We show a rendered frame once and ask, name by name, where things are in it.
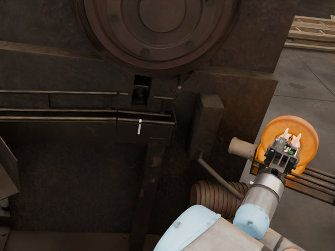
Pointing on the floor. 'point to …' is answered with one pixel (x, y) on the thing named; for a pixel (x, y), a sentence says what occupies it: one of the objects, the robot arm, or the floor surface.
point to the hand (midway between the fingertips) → (291, 136)
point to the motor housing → (218, 196)
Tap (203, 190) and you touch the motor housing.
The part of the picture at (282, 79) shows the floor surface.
